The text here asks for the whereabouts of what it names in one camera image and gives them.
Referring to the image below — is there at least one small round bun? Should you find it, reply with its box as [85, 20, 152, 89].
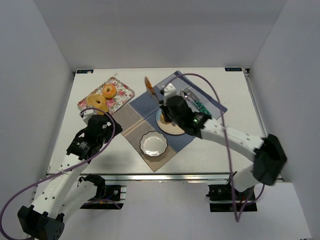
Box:
[160, 114, 167, 124]

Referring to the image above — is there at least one brown crusty pastry piece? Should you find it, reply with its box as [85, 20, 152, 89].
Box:
[144, 76, 156, 96]

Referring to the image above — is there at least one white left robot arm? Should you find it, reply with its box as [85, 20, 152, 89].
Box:
[17, 114, 122, 240]

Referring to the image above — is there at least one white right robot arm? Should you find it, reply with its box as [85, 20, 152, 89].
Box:
[161, 95, 288, 193]

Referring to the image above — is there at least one blue and cream round plate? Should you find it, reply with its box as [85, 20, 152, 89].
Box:
[156, 109, 185, 136]

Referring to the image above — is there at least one round yellow muffin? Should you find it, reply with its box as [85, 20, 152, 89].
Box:
[86, 94, 109, 113]

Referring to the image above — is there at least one patchwork blue grey placemat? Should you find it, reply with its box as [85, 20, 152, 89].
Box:
[113, 70, 228, 172]

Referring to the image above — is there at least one floral serving tray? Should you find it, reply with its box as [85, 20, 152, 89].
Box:
[77, 77, 135, 115]

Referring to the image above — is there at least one white scalloped bowl black rim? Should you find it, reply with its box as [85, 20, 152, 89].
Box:
[139, 131, 168, 157]

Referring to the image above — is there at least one blue label sticker left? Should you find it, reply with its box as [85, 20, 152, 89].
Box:
[76, 69, 94, 74]

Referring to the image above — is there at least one blue label sticker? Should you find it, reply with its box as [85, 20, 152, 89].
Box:
[224, 67, 243, 72]
[76, 69, 94, 74]

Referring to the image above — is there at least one blue label sticker right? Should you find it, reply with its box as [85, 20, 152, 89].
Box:
[224, 67, 243, 72]

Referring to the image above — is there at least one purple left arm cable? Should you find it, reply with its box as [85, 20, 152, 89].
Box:
[0, 108, 116, 238]

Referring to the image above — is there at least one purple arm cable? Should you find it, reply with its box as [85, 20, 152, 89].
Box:
[164, 73, 266, 223]
[0, 108, 116, 238]

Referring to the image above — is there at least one steel spoon green handle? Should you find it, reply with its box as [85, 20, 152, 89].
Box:
[180, 90, 194, 103]

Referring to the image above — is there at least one glazed ring donut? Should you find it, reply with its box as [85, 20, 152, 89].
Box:
[102, 84, 117, 99]

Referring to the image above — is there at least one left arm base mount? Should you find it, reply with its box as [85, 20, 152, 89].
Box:
[77, 174, 127, 210]

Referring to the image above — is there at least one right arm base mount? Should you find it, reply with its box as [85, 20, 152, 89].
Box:
[205, 181, 258, 213]

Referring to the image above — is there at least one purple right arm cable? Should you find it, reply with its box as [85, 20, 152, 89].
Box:
[164, 73, 266, 223]

